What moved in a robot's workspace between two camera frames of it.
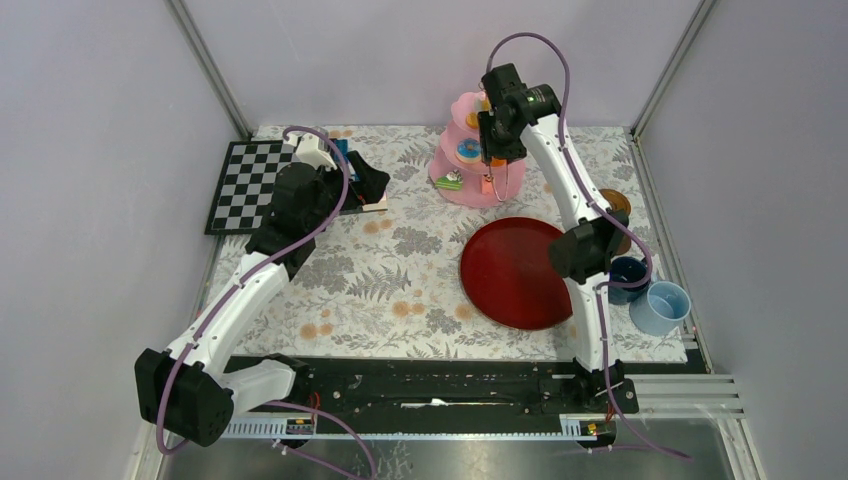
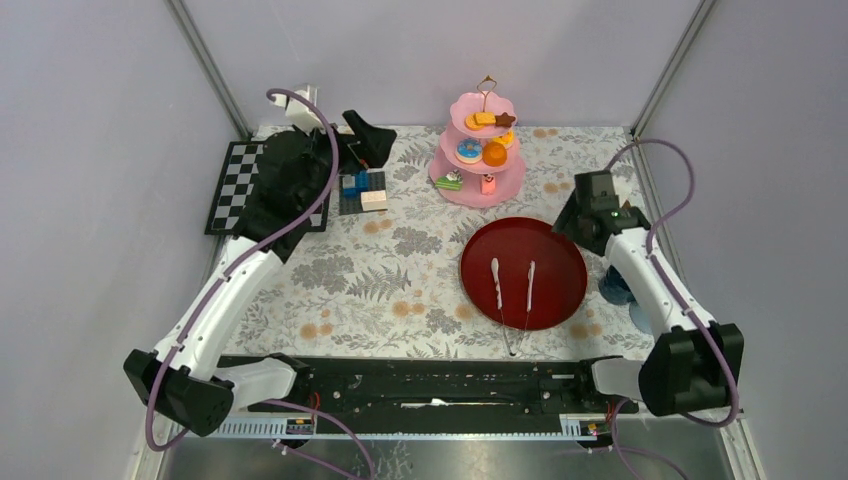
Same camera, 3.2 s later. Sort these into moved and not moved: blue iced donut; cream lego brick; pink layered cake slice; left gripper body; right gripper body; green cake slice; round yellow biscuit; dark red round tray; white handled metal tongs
Moved: right gripper body; white handled metal tongs; left gripper body
Not moved: dark red round tray; round yellow biscuit; blue iced donut; green cake slice; pink layered cake slice; cream lego brick
